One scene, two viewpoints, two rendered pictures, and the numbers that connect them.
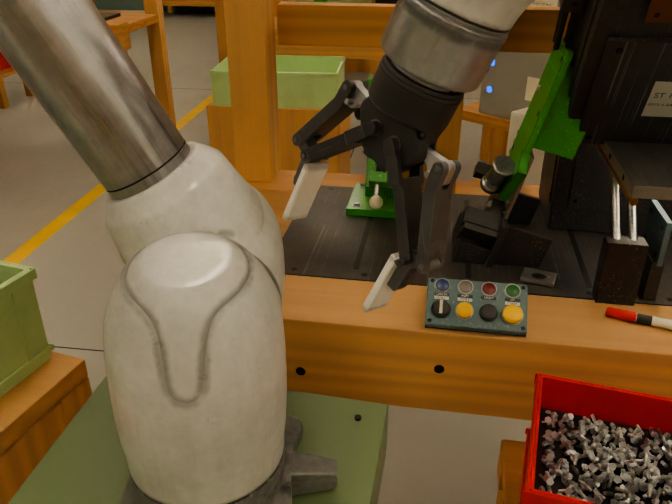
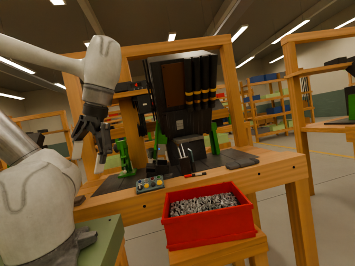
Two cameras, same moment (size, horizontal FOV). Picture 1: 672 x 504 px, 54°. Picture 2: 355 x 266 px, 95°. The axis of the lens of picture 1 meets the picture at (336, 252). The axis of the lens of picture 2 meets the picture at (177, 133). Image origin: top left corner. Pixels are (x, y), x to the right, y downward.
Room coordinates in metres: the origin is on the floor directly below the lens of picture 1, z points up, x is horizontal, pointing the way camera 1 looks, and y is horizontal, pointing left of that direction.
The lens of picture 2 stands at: (-0.04, -0.15, 1.24)
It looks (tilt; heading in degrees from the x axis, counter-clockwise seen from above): 4 degrees down; 343
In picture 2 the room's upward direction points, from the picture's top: 11 degrees counter-clockwise
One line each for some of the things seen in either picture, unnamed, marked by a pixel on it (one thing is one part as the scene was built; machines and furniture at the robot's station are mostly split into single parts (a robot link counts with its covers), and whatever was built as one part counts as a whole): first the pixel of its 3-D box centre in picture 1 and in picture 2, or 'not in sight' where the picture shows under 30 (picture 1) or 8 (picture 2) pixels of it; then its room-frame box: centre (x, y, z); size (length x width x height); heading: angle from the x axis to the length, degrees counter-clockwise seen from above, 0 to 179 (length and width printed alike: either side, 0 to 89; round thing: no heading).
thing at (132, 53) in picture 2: not in sight; (151, 50); (1.42, -0.50, 1.89); 1.50 x 0.09 x 0.09; 81
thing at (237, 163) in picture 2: not in sight; (240, 163); (0.79, -0.77, 0.91); 0.20 x 0.11 x 0.03; 78
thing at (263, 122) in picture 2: not in sight; (260, 119); (7.93, -8.00, 0.37); 1.20 x 0.81 x 0.74; 84
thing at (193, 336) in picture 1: (199, 351); (34, 201); (0.50, 0.13, 1.09); 0.18 x 0.16 x 0.22; 4
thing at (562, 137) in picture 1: (558, 108); (160, 134); (1.07, -0.37, 1.17); 0.13 x 0.12 x 0.20; 81
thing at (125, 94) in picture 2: not in sight; (159, 92); (1.38, -0.49, 1.52); 0.90 x 0.25 x 0.04; 81
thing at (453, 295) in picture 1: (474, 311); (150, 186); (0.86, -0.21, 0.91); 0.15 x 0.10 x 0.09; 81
